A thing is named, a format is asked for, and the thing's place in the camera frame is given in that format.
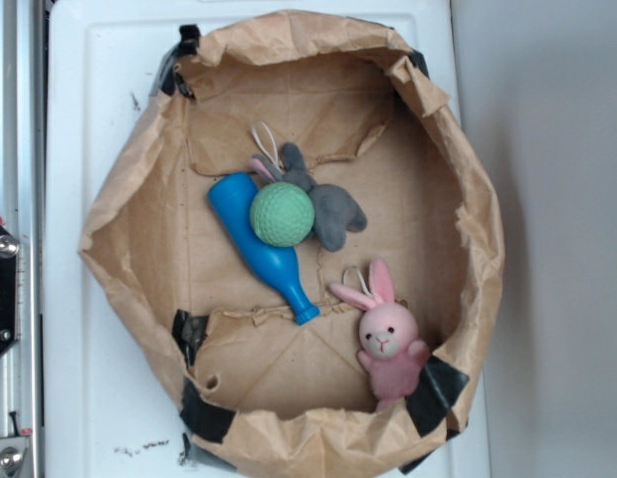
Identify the green dimpled foam ball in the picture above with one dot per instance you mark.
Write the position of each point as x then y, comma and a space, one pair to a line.
281, 214

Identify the grey plush bunny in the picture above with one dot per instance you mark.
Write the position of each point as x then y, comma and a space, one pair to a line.
335, 211

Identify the blue plastic toy bottle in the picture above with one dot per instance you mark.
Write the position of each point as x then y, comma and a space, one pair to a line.
278, 268

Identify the pink plush bunny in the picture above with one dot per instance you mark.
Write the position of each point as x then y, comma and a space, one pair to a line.
392, 352

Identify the metal rail frame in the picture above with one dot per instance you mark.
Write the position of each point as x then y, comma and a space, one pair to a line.
22, 147

